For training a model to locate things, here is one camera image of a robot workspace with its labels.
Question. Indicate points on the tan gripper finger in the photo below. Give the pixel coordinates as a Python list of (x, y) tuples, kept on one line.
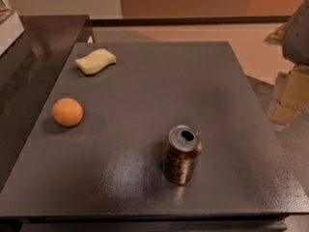
[(276, 37), (290, 95)]

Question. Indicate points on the orange fruit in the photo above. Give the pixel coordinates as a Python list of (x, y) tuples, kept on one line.
[(67, 112)]

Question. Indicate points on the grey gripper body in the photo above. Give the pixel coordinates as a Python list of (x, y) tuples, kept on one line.
[(296, 38)]

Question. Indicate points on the orange soda can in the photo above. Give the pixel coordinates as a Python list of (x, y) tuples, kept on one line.
[(183, 147)]

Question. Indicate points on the white box on counter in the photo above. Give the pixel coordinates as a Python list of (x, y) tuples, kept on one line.
[(10, 30)]

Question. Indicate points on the yellow sponge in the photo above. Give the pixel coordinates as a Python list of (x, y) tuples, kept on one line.
[(95, 61)]

